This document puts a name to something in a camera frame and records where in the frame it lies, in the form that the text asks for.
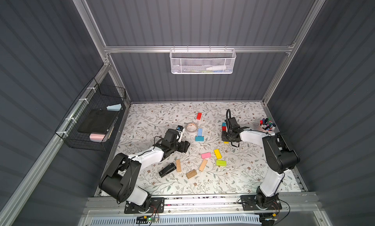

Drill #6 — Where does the pink block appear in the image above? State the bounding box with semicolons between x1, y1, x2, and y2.
201;152;212;159

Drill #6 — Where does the white tape roll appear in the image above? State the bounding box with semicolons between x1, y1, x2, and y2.
185;122;199;134

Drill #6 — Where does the white wire mesh basket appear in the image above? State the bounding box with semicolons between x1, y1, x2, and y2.
170;48;236;75

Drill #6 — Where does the black stapler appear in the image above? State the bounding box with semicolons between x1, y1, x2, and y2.
159;163;177;178

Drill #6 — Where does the pink cup of markers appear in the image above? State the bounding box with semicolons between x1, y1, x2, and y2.
259;118;277;132

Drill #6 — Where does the black wire wall basket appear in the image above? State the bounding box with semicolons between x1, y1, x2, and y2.
55;79;127;151

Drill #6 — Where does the black pad in basket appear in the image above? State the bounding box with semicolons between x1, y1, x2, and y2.
77;109;118;134

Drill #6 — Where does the dark wooden block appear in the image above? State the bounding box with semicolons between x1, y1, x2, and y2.
186;169;197;179

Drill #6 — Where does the light blue sponge in basket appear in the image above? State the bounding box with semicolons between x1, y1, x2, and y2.
106;104;122;111

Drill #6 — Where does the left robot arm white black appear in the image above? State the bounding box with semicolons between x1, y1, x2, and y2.
99;125;190;209

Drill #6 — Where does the lime green block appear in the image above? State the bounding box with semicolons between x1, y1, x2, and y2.
216;160;227;166

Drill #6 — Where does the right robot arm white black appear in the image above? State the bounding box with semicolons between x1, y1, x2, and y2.
222;110;300;210

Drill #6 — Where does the white bottle in basket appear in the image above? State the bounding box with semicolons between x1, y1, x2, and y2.
206;65;227;72

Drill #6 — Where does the pink sponge in basket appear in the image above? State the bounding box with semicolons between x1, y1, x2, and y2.
89;133;105;143

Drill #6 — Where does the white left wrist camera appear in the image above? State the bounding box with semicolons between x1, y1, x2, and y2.
176;125;185;143

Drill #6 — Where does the light blue block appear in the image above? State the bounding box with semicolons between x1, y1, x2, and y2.
197;128;203;137

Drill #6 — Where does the light wooden block slanted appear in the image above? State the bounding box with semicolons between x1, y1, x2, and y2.
199;159;208;172

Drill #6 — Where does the light wooden block upright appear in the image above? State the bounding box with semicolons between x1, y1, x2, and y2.
175;159;182;172

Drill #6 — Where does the teal block near tape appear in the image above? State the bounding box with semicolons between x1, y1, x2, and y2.
195;136;205;142

